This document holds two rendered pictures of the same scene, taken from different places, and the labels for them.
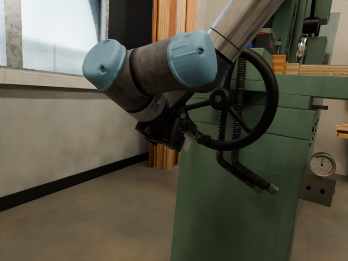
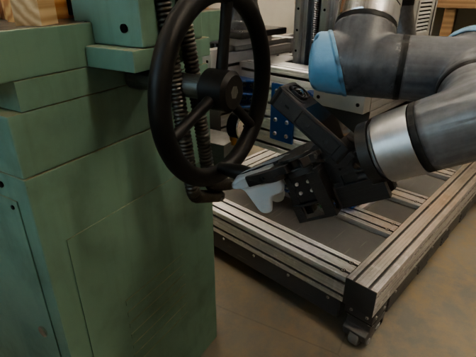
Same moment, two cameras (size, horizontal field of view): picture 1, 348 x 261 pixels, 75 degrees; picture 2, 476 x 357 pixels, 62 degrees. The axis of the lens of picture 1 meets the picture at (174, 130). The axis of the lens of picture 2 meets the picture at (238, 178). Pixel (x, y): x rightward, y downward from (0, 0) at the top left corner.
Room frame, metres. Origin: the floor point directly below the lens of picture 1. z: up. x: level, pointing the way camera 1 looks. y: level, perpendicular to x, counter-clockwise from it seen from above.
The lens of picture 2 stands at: (0.63, 0.45, 0.95)
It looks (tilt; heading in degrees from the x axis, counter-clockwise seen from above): 26 degrees down; 269
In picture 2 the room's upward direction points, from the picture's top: straight up
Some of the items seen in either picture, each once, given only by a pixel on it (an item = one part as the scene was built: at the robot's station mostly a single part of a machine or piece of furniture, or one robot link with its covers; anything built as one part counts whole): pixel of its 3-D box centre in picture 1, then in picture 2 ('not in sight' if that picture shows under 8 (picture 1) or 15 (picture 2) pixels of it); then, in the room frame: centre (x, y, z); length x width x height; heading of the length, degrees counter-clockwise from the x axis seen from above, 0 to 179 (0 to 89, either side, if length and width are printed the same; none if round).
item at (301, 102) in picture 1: (249, 97); (88, 64); (0.87, -0.27, 0.82); 0.40 x 0.21 x 0.04; 57
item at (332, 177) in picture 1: (317, 184); (213, 151); (0.66, -0.45, 0.58); 0.12 x 0.08 x 0.08; 147
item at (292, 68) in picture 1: (292, 69); not in sight; (0.73, -0.35, 0.92); 0.03 x 0.03 x 0.03; 59
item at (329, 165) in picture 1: (321, 167); (236, 128); (0.61, -0.41, 0.65); 0.06 x 0.04 x 0.08; 57
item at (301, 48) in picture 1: (301, 51); not in sight; (0.96, -0.48, 1.02); 0.12 x 0.03 x 0.12; 147
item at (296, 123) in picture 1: (259, 112); (33, 88); (1.03, -0.37, 0.76); 0.57 x 0.45 x 0.09; 147
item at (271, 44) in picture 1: (248, 43); not in sight; (0.75, -0.21, 0.99); 0.13 x 0.11 x 0.06; 57
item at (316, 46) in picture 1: (311, 53); not in sight; (0.99, -0.54, 1.02); 0.09 x 0.07 x 0.12; 57
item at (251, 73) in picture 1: (244, 67); (139, 8); (0.76, -0.21, 0.91); 0.15 x 0.14 x 0.09; 57
